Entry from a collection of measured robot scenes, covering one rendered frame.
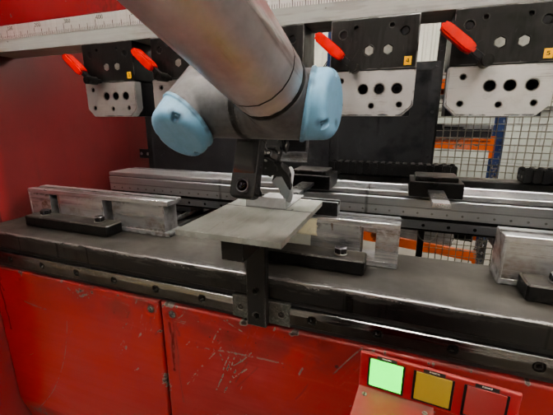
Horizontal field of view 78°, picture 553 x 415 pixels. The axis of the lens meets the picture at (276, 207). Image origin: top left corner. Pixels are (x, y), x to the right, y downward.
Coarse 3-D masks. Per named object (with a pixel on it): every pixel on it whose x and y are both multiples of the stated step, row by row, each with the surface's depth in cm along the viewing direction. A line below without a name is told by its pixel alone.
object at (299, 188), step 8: (296, 168) 96; (304, 168) 96; (312, 168) 96; (320, 168) 96; (328, 168) 96; (296, 176) 93; (304, 176) 92; (312, 176) 91; (320, 176) 90; (328, 176) 90; (336, 176) 98; (296, 184) 88; (304, 184) 87; (312, 184) 90; (320, 184) 91; (328, 184) 90; (296, 192) 79
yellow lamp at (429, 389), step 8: (416, 376) 47; (424, 376) 47; (432, 376) 46; (416, 384) 48; (424, 384) 47; (432, 384) 47; (440, 384) 46; (448, 384) 46; (416, 392) 48; (424, 392) 47; (432, 392) 47; (440, 392) 46; (448, 392) 46; (424, 400) 48; (432, 400) 47; (440, 400) 47; (448, 400) 46
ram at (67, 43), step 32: (0, 0) 86; (32, 0) 83; (64, 0) 80; (96, 0) 77; (352, 0) 59; (384, 0) 58; (416, 0) 56; (448, 0) 55; (480, 0) 53; (512, 0) 52; (544, 0) 51; (96, 32) 79; (128, 32) 76; (320, 32) 69
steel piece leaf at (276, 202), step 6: (258, 198) 67; (264, 198) 67; (270, 198) 66; (276, 198) 66; (282, 198) 65; (294, 198) 74; (246, 204) 68; (252, 204) 68; (258, 204) 67; (264, 204) 67; (270, 204) 67; (276, 204) 66; (282, 204) 66; (288, 204) 69
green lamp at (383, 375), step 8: (376, 360) 49; (376, 368) 50; (384, 368) 49; (392, 368) 49; (400, 368) 48; (376, 376) 50; (384, 376) 49; (392, 376) 49; (400, 376) 48; (376, 384) 50; (384, 384) 50; (392, 384) 49; (400, 384) 49; (400, 392) 49
